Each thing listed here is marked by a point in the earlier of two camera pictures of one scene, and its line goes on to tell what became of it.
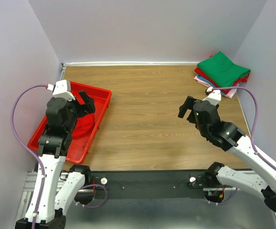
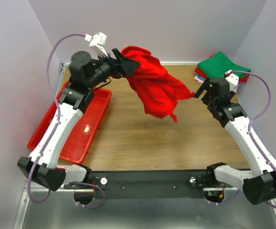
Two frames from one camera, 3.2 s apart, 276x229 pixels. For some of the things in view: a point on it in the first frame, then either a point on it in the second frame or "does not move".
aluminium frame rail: [27, 192] does not move
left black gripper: [88, 107] → [127, 67]
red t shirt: [84, 126] → [158, 93]
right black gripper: [189, 103] → [204, 86]
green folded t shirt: [221, 69] does not move
